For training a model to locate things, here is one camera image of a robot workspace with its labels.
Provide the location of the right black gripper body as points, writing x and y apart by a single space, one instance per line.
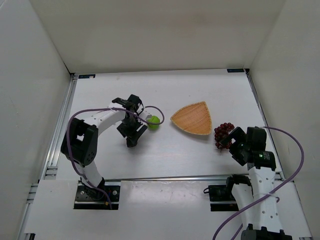
231 140

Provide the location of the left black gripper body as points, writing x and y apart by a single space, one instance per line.
133 128

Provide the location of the red fake grape bunch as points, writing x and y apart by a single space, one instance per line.
221 132

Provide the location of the green fake apple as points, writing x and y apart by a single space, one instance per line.
153 122

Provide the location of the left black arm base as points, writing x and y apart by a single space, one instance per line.
90 199

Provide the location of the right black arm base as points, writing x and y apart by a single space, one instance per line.
221 200

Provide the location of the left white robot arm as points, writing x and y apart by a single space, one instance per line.
80 141

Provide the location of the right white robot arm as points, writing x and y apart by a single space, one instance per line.
253 193

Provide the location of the woven bamboo fruit basket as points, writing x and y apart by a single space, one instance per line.
193 119

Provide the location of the left blue corner label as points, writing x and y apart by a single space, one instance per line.
86 76

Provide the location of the blue corner label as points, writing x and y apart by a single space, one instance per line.
235 70
86 76

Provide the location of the right blue corner label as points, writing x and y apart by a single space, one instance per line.
235 70

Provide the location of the aluminium front rail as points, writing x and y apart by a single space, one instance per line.
221 177

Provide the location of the aluminium left side rail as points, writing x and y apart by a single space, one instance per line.
50 166

